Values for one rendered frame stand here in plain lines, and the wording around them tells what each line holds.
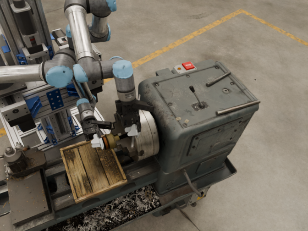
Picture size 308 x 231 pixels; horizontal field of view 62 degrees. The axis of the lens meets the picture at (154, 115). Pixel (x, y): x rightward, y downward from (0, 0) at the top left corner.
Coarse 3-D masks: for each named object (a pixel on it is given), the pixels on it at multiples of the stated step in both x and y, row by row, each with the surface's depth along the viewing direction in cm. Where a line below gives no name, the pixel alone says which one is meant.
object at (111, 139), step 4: (104, 136) 139; (108, 136) 137; (112, 136) 137; (116, 136) 139; (104, 140) 136; (108, 140) 136; (112, 140) 136; (116, 140) 138; (104, 144) 135; (108, 144) 136; (112, 144) 137; (104, 148) 137; (108, 148) 138
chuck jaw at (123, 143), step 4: (120, 140) 138; (124, 140) 138; (128, 140) 138; (116, 144) 137; (120, 144) 136; (124, 144) 136; (128, 144) 136; (120, 148) 138; (124, 148) 135; (128, 148) 134; (132, 148) 134; (128, 152) 135; (132, 152) 133; (136, 152) 134; (140, 152) 134
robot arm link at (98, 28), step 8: (88, 0) 115; (96, 0) 116; (104, 0) 117; (112, 0) 118; (88, 8) 117; (96, 8) 118; (104, 8) 120; (112, 8) 121; (96, 16) 128; (104, 16) 128; (88, 24) 158; (96, 24) 141; (104, 24) 142; (96, 32) 151; (104, 32) 154; (96, 40) 160; (104, 40) 162
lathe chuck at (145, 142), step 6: (144, 120) 132; (144, 126) 131; (126, 132) 148; (144, 132) 131; (150, 132) 132; (138, 138) 129; (144, 138) 131; (150, 138) 132; (138, 144) 130; (144, 144) 132; (150, 144) 133; (138, 150) 131; (144, 150) 133; (150, 150) 135; (132, 156) 147; (138, 156) 135; (144, 156) 137; (150, 156) 144
